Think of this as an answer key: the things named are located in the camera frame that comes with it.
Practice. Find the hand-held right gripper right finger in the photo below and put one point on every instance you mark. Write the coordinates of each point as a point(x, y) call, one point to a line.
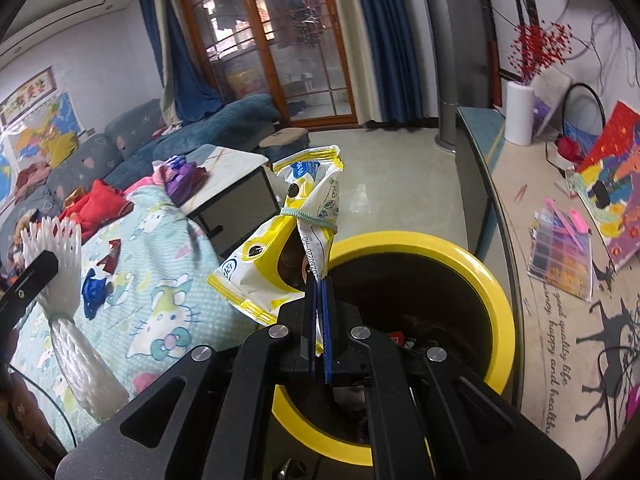
point(327, 330)

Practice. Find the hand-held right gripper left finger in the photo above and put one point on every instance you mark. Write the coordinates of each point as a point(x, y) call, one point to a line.
point(314, 325)

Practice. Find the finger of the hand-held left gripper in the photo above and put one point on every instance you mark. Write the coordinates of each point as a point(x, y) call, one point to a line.
point(35, 280)

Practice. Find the white foam fruit net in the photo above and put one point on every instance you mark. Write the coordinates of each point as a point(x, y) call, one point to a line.
point(70, 320)

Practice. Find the yellow white snack bag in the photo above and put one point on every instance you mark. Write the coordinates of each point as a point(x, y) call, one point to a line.
point(265, 260)

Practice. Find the yellow trash bin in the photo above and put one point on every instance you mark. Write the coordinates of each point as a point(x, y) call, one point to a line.
point(495, 325)

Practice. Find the person's left forearm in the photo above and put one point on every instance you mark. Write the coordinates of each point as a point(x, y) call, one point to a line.
point(25, 410)

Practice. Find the blue foil wrapper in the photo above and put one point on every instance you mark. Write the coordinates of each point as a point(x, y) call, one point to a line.
point(96, 292)

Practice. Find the red wrapper piece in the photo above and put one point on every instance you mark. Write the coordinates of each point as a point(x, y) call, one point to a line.
point(110, 257)

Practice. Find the red cloth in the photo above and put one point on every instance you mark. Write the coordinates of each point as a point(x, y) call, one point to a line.
point(97, 205)

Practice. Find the cartoon printed blanket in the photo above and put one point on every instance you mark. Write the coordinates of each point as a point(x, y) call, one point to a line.
point(150, 310)

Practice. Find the grey patterned sofa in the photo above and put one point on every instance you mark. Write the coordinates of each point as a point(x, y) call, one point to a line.
point(85, 160)

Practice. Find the colourful map poster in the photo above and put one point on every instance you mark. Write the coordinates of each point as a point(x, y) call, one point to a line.
point(35, 150)

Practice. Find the white top coffee table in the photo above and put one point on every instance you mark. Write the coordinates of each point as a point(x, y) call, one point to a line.
point(235, 200)

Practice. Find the purple cloth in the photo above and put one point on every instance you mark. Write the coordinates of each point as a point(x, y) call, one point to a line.
point(182, 177)

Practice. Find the round blue stool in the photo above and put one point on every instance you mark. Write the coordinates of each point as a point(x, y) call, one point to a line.
point(285, 137)

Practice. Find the blue plush throw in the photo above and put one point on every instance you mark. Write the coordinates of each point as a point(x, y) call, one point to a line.
point(220, 125)

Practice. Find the printed table mat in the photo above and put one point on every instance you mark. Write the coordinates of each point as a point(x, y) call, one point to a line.
point(555, 340)

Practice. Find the red tweezers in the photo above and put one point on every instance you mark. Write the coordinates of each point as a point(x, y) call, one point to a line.
point(522, 190)

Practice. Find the clear bead organizer box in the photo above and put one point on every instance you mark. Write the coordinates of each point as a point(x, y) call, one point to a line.
point(562, 255)

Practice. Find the blue curtain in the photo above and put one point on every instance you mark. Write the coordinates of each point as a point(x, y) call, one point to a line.
point(387, 40)
point(192, 70)

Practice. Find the pink bead tool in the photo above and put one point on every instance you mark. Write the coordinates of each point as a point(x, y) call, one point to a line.
point(567, 222)

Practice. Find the wooden sliding glass door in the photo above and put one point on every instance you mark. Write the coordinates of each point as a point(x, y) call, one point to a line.
point(280, 40)

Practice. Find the white ribbed vase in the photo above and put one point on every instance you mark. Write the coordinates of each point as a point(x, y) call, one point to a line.
point(520, 115)

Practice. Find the grey standing air conditioner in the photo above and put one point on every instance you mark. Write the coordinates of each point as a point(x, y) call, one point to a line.
point(442, 50)

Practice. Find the red mesh bundle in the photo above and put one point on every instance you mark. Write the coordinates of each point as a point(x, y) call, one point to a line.
point(572, 147)

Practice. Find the black hoop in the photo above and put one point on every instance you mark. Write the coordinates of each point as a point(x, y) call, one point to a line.
point(565, 110)

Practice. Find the white canvas board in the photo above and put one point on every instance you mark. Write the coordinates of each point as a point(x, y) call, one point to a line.
point(552, 95)

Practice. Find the colourful bead painting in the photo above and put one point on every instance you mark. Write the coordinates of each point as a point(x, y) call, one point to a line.
point(617, 170)

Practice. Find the red berry branches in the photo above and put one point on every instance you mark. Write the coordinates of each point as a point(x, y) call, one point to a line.
point(537, 50)

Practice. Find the framed wall banner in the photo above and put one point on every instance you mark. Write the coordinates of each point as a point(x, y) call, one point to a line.
point(27, 92)

